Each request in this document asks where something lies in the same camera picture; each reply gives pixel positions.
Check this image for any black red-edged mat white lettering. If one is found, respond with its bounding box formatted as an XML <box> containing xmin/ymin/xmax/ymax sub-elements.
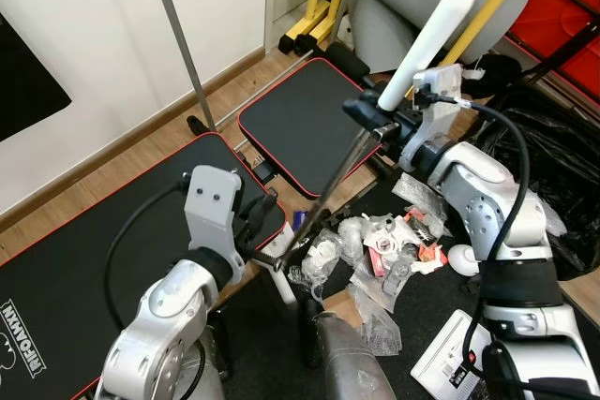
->
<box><xmin>0</xmin><ymin>133</ymin><xmax>287</xmax><ymax>400</ymax></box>

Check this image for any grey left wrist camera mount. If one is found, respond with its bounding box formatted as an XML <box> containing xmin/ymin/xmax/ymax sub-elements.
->
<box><xmin>183</xmin><ymin>166</ymin><xmax>247</xmax><ymax>262</ymax></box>

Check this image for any red folded table black frame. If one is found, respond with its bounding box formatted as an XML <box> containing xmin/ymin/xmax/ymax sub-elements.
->
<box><xmin>506</xmin><ymin>0</ymin><xmax>600</xmax><ymax>101</ymax></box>

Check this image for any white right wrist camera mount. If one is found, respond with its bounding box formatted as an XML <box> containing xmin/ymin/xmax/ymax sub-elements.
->
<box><xmin>405</xmin><ymin>65</ymin><xmax>467</xmax><ymax>171</ymax></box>

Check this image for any black wall panel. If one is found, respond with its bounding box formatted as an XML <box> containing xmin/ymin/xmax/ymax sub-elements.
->
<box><xmin>0</xmin><ymin>14</ymin><xmax>73</xmax><ymax>143</ymax></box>

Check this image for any yellow metal frame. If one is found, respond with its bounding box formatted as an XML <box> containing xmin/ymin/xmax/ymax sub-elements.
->
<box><xmin>278</xmin><ymin>0</ymin><xmax>547</xmax><ymax>73</ymax></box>

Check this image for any clear plastic bag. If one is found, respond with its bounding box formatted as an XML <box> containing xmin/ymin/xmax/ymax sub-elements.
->
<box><xmin>352</xmin><ymin>269</ymin><xmax>406</xmax><ymax>356</ymax></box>

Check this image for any crumpled clear plastic wrap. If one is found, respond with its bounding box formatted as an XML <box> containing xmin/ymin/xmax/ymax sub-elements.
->
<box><xmin>286</xmin><ymin>229</ymin><xmax>346</xmax><ymax>289</ymax></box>

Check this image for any black trash bag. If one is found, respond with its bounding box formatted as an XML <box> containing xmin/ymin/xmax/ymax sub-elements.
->
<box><xmin>469</xmin><ymin>81</ymin><xmax>600</xmax><ymax>279</ymax></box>

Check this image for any white dustpan with metal pole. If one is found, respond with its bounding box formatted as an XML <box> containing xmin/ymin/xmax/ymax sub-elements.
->
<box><xmin>267</xmin><ymin>0</ymin><xmax>517</xmax><ymax>309</ymax></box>

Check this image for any dark grey carpet mat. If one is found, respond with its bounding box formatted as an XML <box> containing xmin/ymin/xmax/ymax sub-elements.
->
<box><xmin>214</xmin><ymin>180</ymin><xmax>600</xmax><ymax>400</ymax></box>

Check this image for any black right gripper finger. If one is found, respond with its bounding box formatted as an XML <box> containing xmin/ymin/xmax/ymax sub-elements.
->
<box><xmin>345</xmin><ymin>111</ymin><xmax>395</xmax><ymax>143</ymax></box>
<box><xmin>342</xmin><ymin>91</ymin><xmax>387</xmax><ymax>118</ymax></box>

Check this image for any silver robot right leg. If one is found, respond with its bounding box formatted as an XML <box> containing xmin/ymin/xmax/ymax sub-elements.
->
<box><xmin>314</xmin><ymin>311</ymin><xmax>395</xmax><ymax>400</ymax></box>

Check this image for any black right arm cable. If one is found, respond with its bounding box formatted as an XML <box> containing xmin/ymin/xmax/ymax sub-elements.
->
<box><xmin>424</xmin><ymin>89</ymin><xmax>532</xmax><ymax>349</ymax></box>

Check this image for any white round pad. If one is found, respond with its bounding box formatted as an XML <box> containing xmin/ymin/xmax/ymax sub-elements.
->
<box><xmin>448</xmin><ymin>244</ymin><xmax>481</xmax><ymax>276</ymax></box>

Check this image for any grey metal pole black cap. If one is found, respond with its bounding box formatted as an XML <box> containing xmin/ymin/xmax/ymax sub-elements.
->
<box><xmin>141</xmin><ymin>0</ymin><xmax>218</xmax><ymax>136</ymax></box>

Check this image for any grey folded mat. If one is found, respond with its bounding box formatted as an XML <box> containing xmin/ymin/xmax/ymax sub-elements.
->
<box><xmin>347</xmin><ymin>0</ymin><xmax>526</xmax><ymax>73</ymax></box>

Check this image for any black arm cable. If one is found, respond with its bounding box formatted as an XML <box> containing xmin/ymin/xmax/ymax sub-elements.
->
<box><xmin>101</xmin><ymin>178</ymin><xmax>193</xmax><ymax>331</ymax></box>
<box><xmin>424</xmin><ymin>89</ymin><xmax>532</xmax><ymax>349</ymax></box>

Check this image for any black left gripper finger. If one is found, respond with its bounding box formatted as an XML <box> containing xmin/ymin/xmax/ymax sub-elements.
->
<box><xmin>253</xmin><ymin>191</ymin><xmax>284</xmax><ymax>232</ymax></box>
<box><xmin>255</xmin><ymin>230</ymin><xmax>288</xmax><ymax>272</ymax></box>

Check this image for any orange red printed packet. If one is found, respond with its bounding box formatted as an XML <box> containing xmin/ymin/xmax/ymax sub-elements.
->
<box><xmin>367</xmin><ymin>219</ymin><xmax>446</xmax><ymax>276</ymax></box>

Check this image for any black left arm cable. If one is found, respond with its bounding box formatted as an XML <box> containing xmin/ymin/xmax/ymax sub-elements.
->
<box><xmin>101</xmin><ymin>178</ymin><xmax>193</xmax><ymax>331</ymax></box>

